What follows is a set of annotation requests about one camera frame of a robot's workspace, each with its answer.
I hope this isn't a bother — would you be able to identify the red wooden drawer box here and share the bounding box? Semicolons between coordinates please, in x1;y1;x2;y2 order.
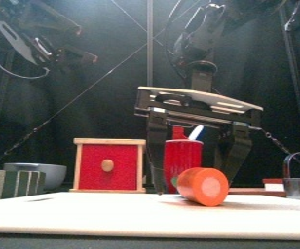
70;137;149;194

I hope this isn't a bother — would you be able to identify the vertical metal frame pole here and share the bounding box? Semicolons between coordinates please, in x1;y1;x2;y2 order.
146;0;154;88

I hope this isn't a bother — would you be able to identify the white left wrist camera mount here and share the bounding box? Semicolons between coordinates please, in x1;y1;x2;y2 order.
0;0;44;66

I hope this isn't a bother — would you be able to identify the red cup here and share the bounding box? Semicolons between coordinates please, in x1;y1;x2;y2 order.
162;138;205;195

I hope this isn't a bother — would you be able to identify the white cutting board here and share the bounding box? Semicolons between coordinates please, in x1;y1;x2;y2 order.
0;191;300;241

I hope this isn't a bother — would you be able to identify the red white flat box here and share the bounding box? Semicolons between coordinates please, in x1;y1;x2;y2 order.
263;177;288;193

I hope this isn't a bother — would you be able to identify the slanted metal frame pole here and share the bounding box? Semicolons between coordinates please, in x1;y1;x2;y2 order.
279;0;300;154

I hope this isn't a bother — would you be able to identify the grey bowl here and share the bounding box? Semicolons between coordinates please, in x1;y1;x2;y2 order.
2;162;69;193

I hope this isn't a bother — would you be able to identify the white blue knife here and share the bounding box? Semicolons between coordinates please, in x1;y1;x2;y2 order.
188;124;207;142

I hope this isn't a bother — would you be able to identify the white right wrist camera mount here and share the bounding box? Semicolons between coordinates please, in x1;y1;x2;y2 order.
137;85;265;113

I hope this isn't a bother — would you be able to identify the thin chain cable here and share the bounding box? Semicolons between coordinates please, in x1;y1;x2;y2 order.
261;128;300;176

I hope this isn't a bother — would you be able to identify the red utensil handle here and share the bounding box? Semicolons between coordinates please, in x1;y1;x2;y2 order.
173;125;189;141

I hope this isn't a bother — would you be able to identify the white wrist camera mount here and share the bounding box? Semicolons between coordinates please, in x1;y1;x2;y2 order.
137;85;265;113
0;0;44;66

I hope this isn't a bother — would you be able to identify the orange toy cylinder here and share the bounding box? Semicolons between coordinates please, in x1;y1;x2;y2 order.
176;166;231;208

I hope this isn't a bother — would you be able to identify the diagonal frame brace wire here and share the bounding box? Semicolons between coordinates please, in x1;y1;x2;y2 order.
0;30;168;169

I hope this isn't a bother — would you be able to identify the green striped block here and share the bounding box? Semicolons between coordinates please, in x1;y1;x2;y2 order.
2;170;48;199

